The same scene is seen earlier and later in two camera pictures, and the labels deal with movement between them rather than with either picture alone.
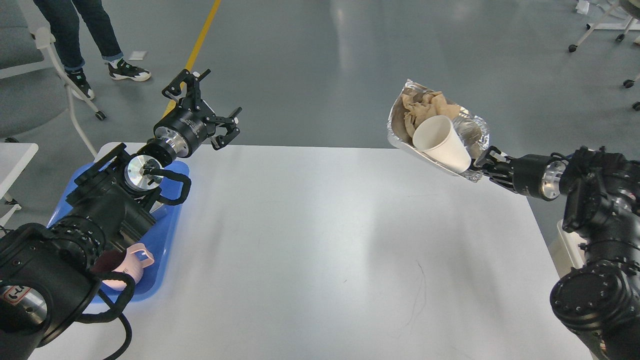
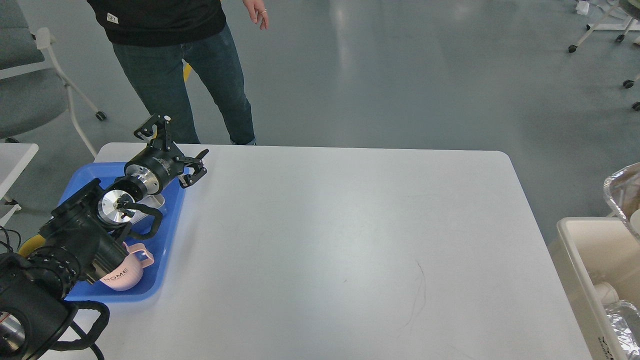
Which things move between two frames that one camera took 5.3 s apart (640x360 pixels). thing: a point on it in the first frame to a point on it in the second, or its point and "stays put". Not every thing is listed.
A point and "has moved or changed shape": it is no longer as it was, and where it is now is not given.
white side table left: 14,157 stays put
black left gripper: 185,128 to 160,162
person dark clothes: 60,15 to 154,39
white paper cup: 435,136 has moved or changed shape
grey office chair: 33,90 stays put
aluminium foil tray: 396,132 has moved or changed shape
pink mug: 136,258 stays put
